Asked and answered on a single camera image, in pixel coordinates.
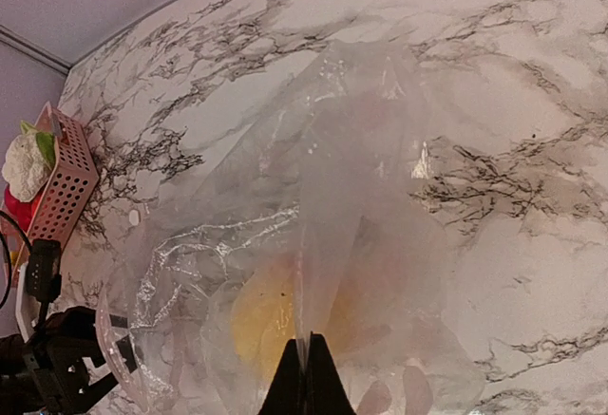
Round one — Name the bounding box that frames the clear zip top bag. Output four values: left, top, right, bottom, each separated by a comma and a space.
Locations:
97, 42, 484, 414

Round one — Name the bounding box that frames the left aluminium frame post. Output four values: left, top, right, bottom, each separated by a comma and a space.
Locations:
0, 26, 72, 76

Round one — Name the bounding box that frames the pink plastic basket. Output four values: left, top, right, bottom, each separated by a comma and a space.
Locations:
1, 104, 99, 281

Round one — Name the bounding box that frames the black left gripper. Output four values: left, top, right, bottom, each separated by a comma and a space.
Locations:
1, 307, 118, 414

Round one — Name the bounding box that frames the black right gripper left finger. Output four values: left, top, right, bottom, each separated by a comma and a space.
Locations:
258, 339, 304, 415

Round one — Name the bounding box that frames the yellow fake lemon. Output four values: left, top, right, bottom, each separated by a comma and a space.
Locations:
231, 255, 387, 383

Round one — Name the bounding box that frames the green fake cabbage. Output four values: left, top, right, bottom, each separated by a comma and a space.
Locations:
1, 121, 56, 203

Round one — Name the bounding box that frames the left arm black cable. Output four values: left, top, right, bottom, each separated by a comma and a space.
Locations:
0, 210, 34, 311

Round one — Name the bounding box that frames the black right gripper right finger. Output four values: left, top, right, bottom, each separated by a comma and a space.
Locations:
304, 333, 354, 415

